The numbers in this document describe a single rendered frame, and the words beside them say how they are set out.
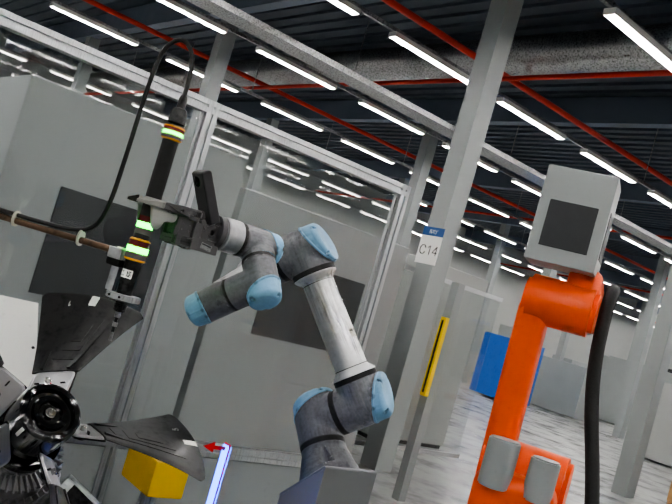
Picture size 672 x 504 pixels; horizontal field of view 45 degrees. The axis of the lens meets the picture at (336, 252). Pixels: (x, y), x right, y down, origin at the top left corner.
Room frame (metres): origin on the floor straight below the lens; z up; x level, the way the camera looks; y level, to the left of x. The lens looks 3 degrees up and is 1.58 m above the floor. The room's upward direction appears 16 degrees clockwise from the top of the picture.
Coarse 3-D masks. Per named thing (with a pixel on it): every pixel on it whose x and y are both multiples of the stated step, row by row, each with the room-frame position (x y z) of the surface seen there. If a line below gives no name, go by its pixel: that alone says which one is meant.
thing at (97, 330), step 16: (48, 304) 1.79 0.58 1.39; (64, 304) 1.79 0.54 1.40; (80, 304) 1.79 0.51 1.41; (96, 304) 1.80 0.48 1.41; (112, 304) 1.81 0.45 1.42; (48, 320) 1.76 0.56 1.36; (64, 320) 1.75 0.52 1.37; (80, 320) 1.75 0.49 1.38; (96, 320) 1.76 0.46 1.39; (112, 320) 1.76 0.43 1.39; (128, 320) 1.78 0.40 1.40; (48, 336) 1.72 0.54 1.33; (64, 336) 1.72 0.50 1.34; (80, 336) 1.71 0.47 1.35; (96, 336) 1.72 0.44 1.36; (48, 352) 1.69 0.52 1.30; (64, 352) 1.68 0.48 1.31; (80, 352) 1.68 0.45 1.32; (96, 352) 1.68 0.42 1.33; (48, 368) 1.65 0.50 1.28; (64, 368) 1.65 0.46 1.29; (80, 368) 1.65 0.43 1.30
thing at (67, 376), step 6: (48, 372) 1.65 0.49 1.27; (54, 372) 1.65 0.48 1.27; (60, 372) 1.65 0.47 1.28; (66, 372) 1.64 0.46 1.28; (72, 372) 1.64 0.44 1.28; (36, 378) 1.65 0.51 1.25; (42, 378) 1.64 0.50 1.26; (54, 378) 1.64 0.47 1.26; (60, 378) 1.63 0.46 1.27; (66, 378) 1.63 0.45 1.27; (72, 378) 1.63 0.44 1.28; (30, 384) 1.63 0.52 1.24; (60, 384) 1.62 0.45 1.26; (66, 384) 1.62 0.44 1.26
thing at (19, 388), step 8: (0, 368) 1.54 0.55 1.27; (0, 376) 1.54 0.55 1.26; (8, 376) 1.55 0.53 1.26; (0, 384) 1.55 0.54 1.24; (8, 384) 1.55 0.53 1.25; (16, 384) 1.55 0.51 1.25; (0, 392) 1.55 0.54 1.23; (8, 392) 1.55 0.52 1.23; (16, 392) 1.55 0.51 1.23; (0, 400) 1.55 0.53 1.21; (8, 400) 1.55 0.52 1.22; (0, 408) 1.55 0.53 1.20
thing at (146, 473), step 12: (132, 456) 2.09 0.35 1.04; (144, 456) 2.04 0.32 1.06; (132, 468) 2.07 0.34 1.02; (144, 468) 2.03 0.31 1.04; (156, 468) 1.99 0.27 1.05; (168, 468) 2.01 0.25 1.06; (132, 480) 2.06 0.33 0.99; (144, 480) 2.01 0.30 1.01; (156, 480) 2.00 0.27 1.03; (168, 480) 2.02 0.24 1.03; (180, 480) 2.04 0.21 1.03; (144, 492) 2.00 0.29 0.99; (156, 492) 2.00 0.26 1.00; (168, 492) 2.02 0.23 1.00; (180, 492) 2.04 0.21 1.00
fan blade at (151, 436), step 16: (160, 416) 1.83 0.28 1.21; (112, 432) 1.65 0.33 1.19; (128, 432) 1.68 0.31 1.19; (144, 432) 1.72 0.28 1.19; (160, 432) 1.75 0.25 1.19; (176, 432) 1.78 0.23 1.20; (144, 448) 1.64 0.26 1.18; (160, 448) 1.68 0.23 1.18; (176, 448) 1.71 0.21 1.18; (192, 448) 1.75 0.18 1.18; (176, 464) 1.66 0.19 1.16; (192, 464) 1.70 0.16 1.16
